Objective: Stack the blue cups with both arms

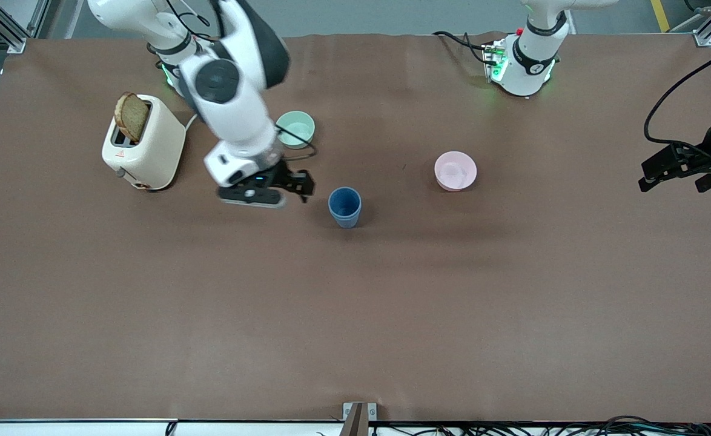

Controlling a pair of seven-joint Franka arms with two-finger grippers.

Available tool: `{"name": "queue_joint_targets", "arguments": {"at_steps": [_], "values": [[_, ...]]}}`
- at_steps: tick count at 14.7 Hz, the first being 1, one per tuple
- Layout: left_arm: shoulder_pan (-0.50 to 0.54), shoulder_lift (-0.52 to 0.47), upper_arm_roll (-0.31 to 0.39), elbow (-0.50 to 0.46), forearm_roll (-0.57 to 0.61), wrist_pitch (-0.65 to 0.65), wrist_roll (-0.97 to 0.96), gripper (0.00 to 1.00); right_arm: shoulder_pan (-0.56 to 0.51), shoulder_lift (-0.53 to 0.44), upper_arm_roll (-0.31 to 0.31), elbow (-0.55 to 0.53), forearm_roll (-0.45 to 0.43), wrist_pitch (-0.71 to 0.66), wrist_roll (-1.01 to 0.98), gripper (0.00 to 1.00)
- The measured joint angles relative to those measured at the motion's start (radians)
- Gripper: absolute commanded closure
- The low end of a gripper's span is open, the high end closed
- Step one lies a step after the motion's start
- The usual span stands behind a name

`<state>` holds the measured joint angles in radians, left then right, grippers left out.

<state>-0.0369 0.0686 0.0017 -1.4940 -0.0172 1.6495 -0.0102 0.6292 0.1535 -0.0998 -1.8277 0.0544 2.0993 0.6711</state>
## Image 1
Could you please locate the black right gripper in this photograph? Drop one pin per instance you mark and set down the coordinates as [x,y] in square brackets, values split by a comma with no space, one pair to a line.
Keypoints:
[282,174]

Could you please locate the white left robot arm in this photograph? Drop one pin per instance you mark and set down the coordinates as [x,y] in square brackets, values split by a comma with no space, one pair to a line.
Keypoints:
[525,66]

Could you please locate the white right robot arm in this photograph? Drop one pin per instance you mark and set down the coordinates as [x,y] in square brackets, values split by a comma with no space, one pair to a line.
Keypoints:
[234,115]

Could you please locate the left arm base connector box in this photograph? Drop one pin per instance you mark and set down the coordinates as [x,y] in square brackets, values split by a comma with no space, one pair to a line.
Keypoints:
[493,60]

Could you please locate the mint green bowl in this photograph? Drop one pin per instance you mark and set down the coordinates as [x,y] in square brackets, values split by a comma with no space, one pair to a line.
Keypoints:
[298,130]

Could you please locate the brown table cover mat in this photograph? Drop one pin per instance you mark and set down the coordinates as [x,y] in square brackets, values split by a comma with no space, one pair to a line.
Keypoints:
[355,303]

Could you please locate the pink bowl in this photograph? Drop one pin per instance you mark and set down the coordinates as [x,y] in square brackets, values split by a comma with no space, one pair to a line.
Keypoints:
[455,171]

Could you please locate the cream white toaster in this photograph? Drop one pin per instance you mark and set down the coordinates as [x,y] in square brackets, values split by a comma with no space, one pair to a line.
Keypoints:
[155,151]

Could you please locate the brown bread slice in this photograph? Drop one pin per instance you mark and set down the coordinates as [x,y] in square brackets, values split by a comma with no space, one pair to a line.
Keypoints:
[131,118]

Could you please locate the grey metal bracket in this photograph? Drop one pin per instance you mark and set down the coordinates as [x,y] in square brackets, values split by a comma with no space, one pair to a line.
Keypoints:
[372,412]

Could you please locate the brown camera pole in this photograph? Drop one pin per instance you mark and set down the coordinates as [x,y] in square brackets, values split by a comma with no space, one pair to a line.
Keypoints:
[355,424]

